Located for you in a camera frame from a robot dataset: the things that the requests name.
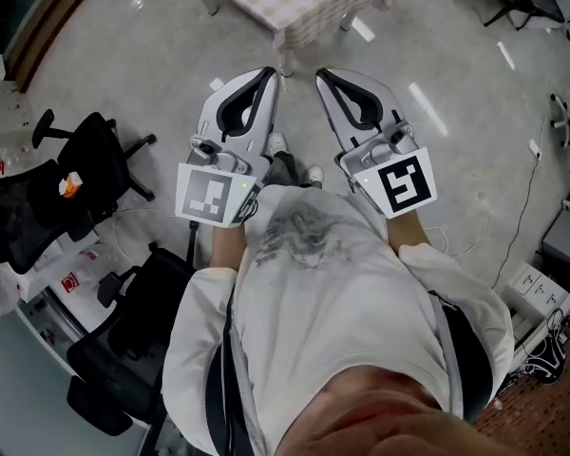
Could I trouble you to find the person's right forearm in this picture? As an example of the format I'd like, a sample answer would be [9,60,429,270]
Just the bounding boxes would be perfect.
[385,205,434,252]

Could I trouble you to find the white shoe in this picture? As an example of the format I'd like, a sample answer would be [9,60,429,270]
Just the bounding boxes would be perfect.
[267,132,290,157]
[305,163,325,190]

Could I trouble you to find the person's left forearm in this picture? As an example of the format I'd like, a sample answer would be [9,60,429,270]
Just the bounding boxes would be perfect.
[210,223,246,273]

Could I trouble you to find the white desk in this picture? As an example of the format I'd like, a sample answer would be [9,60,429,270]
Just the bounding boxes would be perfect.
[0,273,167,456]

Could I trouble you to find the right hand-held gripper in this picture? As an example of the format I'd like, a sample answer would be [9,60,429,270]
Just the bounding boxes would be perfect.
[314,67,439,219]

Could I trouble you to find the white printed shirt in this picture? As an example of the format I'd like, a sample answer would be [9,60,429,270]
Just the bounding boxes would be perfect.
[161,182,517,456]

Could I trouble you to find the tangled cable bundle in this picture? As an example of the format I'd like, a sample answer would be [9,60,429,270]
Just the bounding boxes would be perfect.
[512,309,570,382]

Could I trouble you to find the grey cabinet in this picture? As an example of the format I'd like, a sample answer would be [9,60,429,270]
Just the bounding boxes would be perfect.
[541,201,570,277]

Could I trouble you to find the black floor cable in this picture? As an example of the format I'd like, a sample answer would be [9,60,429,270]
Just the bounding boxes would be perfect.
[489,111,548,289]

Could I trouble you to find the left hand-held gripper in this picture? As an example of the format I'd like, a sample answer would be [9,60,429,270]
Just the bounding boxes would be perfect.
[174,66,282,230]

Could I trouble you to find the white drawer unit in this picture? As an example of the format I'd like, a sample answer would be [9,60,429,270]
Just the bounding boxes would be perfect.
[502,261,570,358]

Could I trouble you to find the black mesh office chair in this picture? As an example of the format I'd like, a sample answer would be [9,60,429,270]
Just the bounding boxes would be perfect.
[65,242,197,439]
[0,108,159,276]

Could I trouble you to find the white locker cabinet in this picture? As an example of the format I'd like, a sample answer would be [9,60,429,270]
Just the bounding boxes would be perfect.
[0,79,35,137]

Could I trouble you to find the person's chin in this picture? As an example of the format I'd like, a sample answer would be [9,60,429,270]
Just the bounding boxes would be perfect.
[275,367,570,456]

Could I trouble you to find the black backpack strap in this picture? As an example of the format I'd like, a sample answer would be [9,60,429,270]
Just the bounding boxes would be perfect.
[427,290,496,425]
[203,282,267,456]

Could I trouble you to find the orange white box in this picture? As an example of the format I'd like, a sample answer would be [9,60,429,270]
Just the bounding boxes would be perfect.
[57,170,85,201]

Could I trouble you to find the grey trousers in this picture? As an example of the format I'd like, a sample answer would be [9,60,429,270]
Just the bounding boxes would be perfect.
[264,151,301,188]

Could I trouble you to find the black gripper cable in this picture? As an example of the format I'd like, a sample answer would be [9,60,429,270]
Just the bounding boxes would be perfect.
[185,219,201,273]

